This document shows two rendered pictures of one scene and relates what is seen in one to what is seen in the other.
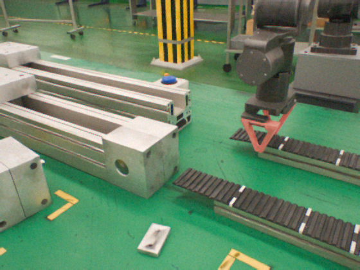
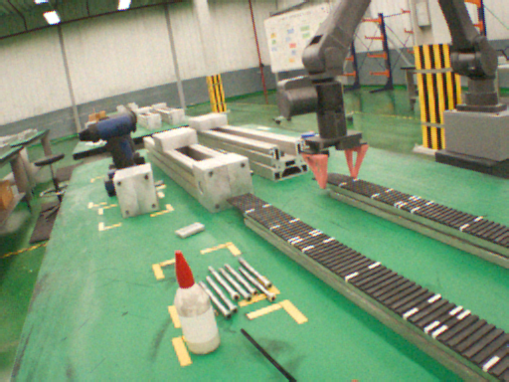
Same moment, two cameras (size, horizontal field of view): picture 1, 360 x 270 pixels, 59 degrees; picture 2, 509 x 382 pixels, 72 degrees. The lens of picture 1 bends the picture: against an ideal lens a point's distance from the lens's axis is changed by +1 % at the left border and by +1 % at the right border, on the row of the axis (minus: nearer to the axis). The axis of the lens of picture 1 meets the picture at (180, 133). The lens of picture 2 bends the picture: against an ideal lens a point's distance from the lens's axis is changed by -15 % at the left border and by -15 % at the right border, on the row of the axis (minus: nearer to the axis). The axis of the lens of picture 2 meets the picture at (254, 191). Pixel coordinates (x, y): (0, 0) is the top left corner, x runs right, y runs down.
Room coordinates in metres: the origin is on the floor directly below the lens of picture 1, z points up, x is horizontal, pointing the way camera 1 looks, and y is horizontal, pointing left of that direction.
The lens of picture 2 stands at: (-0.18, -0.47, 1.05)
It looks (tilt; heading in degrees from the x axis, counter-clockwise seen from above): 17 degrees down; 35
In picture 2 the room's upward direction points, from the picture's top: 10 degrees counter-clockwise
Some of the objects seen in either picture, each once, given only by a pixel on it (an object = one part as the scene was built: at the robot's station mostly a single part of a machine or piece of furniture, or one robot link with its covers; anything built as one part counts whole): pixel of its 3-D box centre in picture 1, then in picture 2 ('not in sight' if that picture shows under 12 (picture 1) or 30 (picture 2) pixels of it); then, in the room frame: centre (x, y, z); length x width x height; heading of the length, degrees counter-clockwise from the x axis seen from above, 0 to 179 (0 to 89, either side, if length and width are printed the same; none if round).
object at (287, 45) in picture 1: (274, 54); (325, 95); (0.55, -0.17, 0.98); 0.07 x 0.06 x 0.07; 143
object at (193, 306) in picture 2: not in sight; (191, 301); (0.07, -0.20, 0.84); 0.04 x 0.04 x 0.12
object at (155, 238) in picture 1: (155, 239); (190, 230); (0.33, 0.04, 0.78); 0.05 x 0.03 x 0.01; 160
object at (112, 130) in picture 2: not in sight; (108, 157); (0.51, 0.50, 0.89); 0.20 x 0.08 x 0.22; 147
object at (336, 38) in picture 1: (335, 36); (481, 95); (0.93, -0.46, 0.93); 0.12 x 0.09 x 0.08; 63
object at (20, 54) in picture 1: (10, 58); (207, 124); (1.03, 0.54, 0.87); 0.16 x 0.11 x 0.07; 56
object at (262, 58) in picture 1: (270, 39); (308, 82); (0.52, -0.15, 1.02); 0.12 x 0.09 x 0.12; 143
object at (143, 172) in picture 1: (146, 152); (228, 180); (0.49, 0.06, 0.83); 0.12 x 0.09 x 0.10; 146
